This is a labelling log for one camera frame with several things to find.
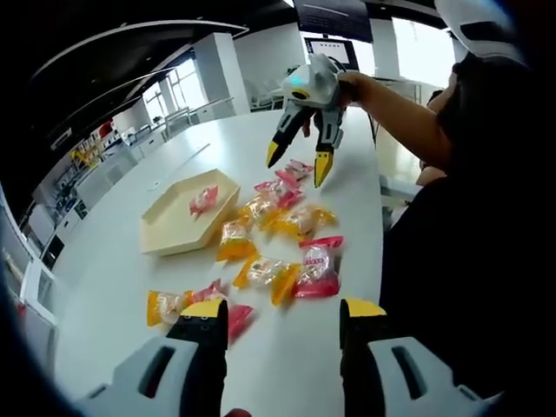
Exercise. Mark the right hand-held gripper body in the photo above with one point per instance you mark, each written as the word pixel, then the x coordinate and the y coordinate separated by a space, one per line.
pixel 319 82

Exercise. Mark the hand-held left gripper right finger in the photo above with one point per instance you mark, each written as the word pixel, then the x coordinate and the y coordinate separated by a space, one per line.
pixel 378 347

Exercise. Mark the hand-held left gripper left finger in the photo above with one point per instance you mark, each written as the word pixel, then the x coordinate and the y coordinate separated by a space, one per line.
pixel 187 347

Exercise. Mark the yellow marshmallow packet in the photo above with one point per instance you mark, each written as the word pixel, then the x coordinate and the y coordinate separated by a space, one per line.
pixel 265 271
pixel 304 219
pixel 165 306
pixel 258 210
pixel 234 239

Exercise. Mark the beige hexagonal bowl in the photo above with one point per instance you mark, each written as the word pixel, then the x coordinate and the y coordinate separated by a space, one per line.
pixel 174 226

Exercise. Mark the person's right hand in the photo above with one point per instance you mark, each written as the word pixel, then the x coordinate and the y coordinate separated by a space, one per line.
pixel 354 89

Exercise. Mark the person's left hand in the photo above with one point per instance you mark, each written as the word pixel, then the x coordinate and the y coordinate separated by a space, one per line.
pixel 237 412

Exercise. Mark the black hanging screen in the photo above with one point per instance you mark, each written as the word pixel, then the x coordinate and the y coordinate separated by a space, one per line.
pixel 334 17

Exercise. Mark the white chair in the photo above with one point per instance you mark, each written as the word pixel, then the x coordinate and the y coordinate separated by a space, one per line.
pixel 182 119

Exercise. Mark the person's black-clothed torso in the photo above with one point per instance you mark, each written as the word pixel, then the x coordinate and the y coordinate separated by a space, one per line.
pixel 469 260

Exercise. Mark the white display shelf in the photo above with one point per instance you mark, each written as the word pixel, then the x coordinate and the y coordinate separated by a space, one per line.
pixel 43 278

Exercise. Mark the white chest-worn device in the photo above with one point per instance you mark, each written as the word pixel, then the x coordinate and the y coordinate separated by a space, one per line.
pixel 473 21

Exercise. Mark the white low cabinet row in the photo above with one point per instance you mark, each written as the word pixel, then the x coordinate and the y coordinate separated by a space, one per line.
pixel 108 174

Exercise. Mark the yellow display figure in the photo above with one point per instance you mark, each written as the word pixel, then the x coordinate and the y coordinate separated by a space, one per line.
pixel 84 157

